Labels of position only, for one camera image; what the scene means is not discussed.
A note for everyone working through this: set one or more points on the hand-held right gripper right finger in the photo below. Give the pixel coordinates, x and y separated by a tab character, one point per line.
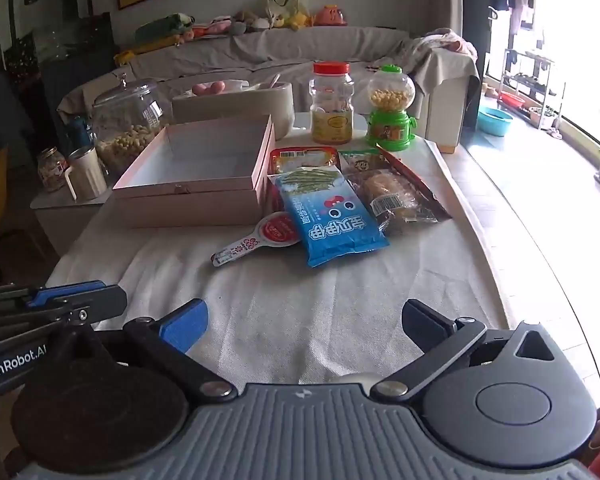
421	321

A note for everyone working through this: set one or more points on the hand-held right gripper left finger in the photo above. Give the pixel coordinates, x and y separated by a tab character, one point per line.
185	326

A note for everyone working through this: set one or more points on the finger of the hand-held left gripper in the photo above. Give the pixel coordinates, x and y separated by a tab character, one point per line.
70	293
105	302

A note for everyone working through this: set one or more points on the pink cardboard box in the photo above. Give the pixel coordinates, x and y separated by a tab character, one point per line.
200	200

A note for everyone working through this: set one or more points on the glass side table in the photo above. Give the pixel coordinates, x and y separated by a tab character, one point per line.
50	205

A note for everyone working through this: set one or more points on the white mug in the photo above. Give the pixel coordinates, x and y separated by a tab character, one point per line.
87	175

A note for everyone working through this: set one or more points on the small glass jar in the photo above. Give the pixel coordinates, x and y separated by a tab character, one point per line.
51	170

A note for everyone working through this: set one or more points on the clear bread packet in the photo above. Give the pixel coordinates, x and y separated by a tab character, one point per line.
395	195

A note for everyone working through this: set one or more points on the red round-headed paddle packet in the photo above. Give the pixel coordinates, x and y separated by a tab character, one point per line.
275	232

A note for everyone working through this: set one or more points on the blue snack packet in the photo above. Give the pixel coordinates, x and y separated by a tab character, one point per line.
325	220

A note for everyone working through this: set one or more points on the blue bottle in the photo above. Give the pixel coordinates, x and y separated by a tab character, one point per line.
79	132

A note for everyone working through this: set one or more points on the small green white packet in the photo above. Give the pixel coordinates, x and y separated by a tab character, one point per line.
360	160

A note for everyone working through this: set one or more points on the glass jar of nuts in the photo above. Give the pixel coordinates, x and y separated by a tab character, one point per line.
127	125

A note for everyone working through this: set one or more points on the green candy dispenser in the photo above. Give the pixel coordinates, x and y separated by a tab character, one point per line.
390	120

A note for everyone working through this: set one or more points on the red snack packet with window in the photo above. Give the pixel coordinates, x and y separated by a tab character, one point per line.
300	157

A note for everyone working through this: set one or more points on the blue plastic basin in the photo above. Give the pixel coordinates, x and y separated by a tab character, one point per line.
495	121

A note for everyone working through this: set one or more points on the grey rectangular container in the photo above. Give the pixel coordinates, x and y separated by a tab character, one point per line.
250	107

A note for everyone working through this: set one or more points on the plastic jar with red lid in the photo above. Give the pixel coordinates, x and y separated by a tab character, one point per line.
331	105

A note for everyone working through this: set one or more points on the pink eggs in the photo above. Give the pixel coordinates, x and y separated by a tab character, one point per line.
207	88

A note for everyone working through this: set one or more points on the red plastic basin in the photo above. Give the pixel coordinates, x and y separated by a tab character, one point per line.
511	99

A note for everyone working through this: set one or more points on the metal shoe rack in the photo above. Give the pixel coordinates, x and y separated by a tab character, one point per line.
532	80

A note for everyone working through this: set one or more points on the glass fish tank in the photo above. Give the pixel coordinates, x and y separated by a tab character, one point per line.
50	25

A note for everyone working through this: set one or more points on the pile of clothes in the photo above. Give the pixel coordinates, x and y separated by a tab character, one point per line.
445	42

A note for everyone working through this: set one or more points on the green plush toy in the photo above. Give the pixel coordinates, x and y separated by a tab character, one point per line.
162	27

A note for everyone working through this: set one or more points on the grey covered sofa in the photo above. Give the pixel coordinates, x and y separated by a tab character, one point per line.
280	50

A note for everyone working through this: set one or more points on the grey plush toy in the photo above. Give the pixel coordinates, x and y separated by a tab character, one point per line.
242	22

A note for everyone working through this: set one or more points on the orange plush toy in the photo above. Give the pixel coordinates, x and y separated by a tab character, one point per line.
330	16

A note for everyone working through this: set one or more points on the yellow tote bag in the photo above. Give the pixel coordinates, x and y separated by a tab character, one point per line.
286	7

